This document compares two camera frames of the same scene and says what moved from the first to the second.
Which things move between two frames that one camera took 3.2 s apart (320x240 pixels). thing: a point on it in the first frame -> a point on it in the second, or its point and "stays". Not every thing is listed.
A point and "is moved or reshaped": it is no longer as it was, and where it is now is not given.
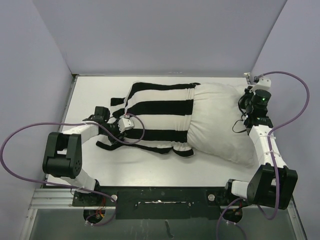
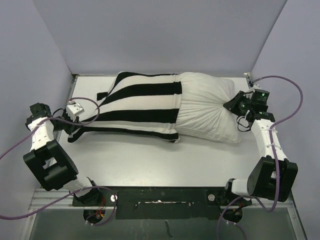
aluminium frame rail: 53,199 stays
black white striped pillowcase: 163,114 is moved or reshaped
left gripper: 118,135 -> 71,128
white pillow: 215,110 is moved or reshaped
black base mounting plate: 157,202 stays
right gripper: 247,93 -> 233,106
